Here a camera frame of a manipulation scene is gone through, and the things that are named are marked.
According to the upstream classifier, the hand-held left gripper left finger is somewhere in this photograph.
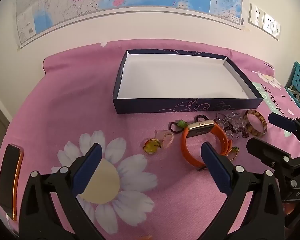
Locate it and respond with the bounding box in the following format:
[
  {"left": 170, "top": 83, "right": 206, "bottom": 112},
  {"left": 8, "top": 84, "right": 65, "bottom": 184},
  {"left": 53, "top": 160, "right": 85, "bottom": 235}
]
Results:
[{"left": 19, "top": 143, "right": 108, "bottom": 240}]

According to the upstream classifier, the dark ring with green flower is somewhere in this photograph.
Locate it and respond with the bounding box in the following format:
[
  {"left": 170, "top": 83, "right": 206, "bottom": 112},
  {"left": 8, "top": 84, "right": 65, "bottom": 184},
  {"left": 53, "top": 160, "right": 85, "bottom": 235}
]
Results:
[{"left": 168, "top": 120, "right": 189, "bottom": 133}]

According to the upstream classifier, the yellow amber ring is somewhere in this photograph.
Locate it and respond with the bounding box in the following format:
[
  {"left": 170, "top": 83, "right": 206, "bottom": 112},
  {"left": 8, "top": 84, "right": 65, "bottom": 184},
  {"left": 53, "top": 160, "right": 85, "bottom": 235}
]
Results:
[{"left": 143, "top": 138, "right": 163, "bottom": 153}]

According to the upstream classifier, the navy cardboard box tray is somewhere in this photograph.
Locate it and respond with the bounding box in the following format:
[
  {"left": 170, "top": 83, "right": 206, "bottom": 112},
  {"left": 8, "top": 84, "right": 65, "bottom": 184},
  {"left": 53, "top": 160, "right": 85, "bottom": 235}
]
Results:
[{"left": 112, "top": 49, "right": 264, "bottom": 115}]

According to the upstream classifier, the orange strap smartwatch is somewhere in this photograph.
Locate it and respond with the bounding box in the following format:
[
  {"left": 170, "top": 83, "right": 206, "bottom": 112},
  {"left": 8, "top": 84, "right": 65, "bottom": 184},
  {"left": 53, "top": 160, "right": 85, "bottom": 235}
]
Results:
[{"left": 181, "top": 120, "right": 233, "bottom": 172}]

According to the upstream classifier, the clear bead bracelet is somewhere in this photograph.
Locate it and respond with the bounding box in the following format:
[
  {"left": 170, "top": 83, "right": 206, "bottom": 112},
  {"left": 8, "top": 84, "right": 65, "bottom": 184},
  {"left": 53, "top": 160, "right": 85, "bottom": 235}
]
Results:
[{"left": 216, "top": 111, "right": 248, "bottom": 140}]

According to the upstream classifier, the person's right hand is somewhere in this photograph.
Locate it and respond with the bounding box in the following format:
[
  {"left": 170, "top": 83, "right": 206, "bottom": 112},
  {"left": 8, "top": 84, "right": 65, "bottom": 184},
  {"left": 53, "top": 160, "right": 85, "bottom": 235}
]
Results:
[{"left": 281, "top": 201, "right": 300, "bottom": 217}]

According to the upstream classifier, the pink flower print blanket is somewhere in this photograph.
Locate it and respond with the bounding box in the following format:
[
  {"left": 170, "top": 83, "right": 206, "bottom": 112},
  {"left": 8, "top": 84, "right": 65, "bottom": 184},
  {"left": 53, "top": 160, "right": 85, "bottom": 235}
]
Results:
[{"left": 0, "top": 39, "right": 300, "bottom": 240}]

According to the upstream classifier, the white wall outlet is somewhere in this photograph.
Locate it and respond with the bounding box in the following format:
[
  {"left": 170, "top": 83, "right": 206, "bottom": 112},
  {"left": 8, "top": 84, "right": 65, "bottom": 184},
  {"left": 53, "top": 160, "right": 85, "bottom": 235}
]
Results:
[
  {"left": 272, "top": 20, "right": 281, "bottom": 40},
  {"left": 249, "top": 3, "right": 265, "bottom": 28},
  {"left": 262, "top": 12, "right": 275, "bottom": 33}
]

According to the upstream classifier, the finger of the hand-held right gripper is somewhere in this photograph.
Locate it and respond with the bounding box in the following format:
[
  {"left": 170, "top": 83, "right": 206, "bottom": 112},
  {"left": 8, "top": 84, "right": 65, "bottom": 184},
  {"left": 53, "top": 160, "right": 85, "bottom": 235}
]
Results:
[
  {"left": 246, "top": 137, "right": 294, "bottom": 174},
  {"left": 268, "top": 112, "right": 300, "bottom": 155}
]

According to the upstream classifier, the tortoiseshell bangle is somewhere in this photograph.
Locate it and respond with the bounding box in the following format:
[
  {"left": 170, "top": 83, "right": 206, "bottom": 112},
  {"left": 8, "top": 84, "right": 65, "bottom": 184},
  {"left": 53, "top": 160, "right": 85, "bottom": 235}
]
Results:
[{"left": 244, "top": 109, "right": 268, "bottom": 138}]

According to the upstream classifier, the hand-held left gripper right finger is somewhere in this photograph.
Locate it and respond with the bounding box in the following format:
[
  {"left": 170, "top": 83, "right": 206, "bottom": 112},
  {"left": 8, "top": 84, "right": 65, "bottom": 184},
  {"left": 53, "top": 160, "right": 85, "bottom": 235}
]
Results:
[{"left": 201, "top": 141, "right": 287, "bottom": 240}]

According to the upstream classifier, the phone with orange case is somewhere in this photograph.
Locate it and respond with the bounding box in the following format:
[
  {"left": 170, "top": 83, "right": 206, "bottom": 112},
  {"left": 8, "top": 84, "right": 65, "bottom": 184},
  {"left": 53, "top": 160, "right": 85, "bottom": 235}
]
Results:
[{"left": 0, "top": 144, "right": 24, "bottom": 222}]

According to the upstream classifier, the green bead wire ring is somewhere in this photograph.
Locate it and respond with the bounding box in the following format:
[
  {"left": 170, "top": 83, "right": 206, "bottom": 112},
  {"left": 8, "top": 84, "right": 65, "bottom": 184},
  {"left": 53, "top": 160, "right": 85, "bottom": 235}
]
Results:
[{"left": 226, "top": 146, "right": 240, "bottom": 161}]

